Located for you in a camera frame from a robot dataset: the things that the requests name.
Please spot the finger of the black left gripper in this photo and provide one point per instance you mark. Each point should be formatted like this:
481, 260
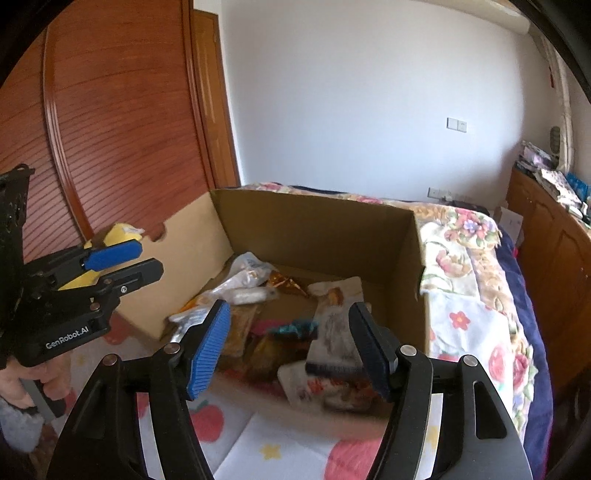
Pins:
131, 278

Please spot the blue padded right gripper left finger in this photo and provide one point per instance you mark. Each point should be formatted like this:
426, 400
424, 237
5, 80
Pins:
203, 345

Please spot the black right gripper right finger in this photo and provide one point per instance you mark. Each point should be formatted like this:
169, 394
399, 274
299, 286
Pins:
396, 370

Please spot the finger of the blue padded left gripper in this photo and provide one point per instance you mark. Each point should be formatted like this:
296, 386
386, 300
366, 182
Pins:
101, 258

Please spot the silver blue foil pouch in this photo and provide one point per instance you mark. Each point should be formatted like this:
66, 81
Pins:
333, 353

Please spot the white red snack pouch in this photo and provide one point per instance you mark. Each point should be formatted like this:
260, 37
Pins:
312, 393

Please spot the brown cracker packet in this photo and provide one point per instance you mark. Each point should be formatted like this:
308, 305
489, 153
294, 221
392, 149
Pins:
241, 320

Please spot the pink squid snack packet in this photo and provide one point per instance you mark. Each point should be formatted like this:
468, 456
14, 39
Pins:
268, 353

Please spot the teal candy wrapper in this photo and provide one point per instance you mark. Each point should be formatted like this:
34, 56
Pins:
300, 330

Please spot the white orange snack pouch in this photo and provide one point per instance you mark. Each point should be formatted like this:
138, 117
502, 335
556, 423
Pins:
246, 271

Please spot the yellow Pikachu plush toy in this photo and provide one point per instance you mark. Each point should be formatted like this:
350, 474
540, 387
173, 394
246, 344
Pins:
117, 233

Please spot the small silver foil packet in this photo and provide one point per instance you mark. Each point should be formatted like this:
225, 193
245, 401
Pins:
338, 293

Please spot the small white candy packet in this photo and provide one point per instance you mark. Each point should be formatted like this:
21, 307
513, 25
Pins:
249, 296

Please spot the floral white bed sheet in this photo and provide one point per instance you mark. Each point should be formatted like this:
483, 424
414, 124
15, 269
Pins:
241, 444

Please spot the floral quilt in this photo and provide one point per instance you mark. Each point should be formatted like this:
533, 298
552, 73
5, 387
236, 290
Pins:
470, 306

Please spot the orange candy wrapper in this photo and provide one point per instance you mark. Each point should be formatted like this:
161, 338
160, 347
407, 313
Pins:
286, 284

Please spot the brown cardboard box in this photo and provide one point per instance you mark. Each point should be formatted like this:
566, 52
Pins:
308, 238

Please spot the wooden louvered wardrobe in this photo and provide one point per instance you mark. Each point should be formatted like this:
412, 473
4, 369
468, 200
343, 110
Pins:
120, 109

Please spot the dark blue blanket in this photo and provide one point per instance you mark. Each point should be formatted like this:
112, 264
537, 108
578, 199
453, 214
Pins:
533, 399

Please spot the white paper card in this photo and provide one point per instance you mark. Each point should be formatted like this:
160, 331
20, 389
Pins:
511, 223

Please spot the wooden sideboard cabinet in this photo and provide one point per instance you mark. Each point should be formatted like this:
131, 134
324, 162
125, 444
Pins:
555, 261

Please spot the clutter on cabinet top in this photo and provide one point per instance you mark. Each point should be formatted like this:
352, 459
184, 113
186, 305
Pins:
565, 188

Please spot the floral window curtain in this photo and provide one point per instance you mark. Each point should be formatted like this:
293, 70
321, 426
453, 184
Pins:
559, 74

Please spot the white wall switch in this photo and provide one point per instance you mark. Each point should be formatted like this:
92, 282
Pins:
457, 125

